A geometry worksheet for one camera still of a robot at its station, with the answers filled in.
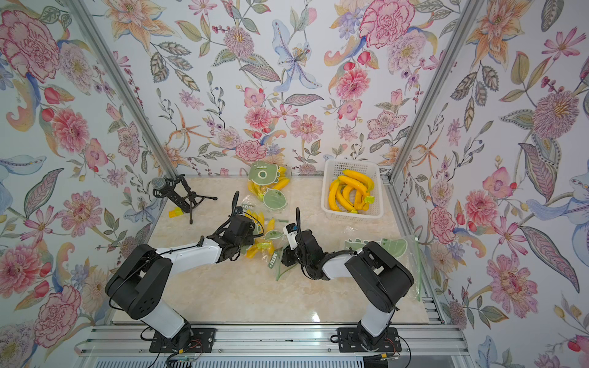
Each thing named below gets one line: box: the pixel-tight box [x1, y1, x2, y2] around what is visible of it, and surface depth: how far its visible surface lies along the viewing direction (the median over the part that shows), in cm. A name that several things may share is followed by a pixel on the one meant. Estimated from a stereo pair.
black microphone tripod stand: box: [151, 174, 218, 225], surface depth 98 cm
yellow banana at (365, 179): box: [342, 169, 375, 193], surface depth 116 cm
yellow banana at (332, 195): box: [328, 179, 340, 212], surface depth 109 cm
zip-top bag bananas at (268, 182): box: [246, 161, 293, 211], surface depth 112 cm
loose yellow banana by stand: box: [168, 207, 185, 219], surface depth 108 cm
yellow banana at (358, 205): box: [354, 189, 365, 211], surface depth 111 cm
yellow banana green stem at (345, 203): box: [335, 189, 359, 214], surface depth 109 cm
